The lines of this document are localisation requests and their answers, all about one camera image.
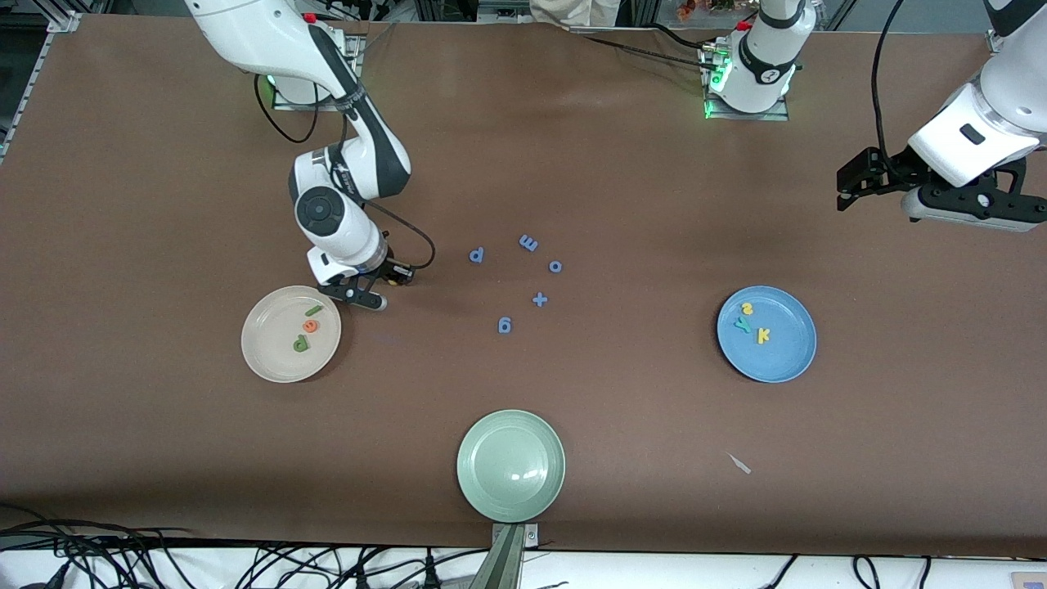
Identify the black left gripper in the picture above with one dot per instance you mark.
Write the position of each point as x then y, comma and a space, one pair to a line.
887, 166

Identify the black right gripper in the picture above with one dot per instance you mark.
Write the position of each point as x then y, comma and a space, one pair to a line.
396, 271

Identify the green foam letter d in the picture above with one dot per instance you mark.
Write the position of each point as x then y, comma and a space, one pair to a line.
302, 344

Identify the teal foam letter y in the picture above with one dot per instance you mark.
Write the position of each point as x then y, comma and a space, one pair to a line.
743, 325

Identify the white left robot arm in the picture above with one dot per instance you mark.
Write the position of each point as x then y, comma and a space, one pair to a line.
765, 57

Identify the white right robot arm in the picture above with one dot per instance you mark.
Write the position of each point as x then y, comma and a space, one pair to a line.
262, 33

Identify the blue foam letter m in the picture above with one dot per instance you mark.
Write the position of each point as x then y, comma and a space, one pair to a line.
528, 243

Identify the beige plate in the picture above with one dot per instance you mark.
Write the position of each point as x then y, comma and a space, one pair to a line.
270, 343

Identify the blue plate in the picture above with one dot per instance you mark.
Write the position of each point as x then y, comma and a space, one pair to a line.
785, 352

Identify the pale green plate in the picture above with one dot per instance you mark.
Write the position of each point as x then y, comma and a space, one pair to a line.
511, 465

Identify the orange patterned object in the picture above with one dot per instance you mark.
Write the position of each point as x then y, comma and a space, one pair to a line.
703, 6

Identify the small white paper scrap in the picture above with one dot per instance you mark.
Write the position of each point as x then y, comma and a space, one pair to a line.
739, 464

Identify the standing person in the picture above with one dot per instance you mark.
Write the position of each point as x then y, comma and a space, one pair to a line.
572, 11

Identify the tan box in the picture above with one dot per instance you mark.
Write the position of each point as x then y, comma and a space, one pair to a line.
1031, 582

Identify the silver corner bracket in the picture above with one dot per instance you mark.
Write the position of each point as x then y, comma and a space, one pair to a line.
64, 22
993, 42

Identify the dark metal frame post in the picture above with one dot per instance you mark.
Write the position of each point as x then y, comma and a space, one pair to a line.
642, 10
442, 8

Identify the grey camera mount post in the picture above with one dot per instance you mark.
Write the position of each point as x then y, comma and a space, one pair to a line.
507, 564

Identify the silver table edge rail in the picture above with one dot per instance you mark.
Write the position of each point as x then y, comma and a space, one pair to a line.
23, 94

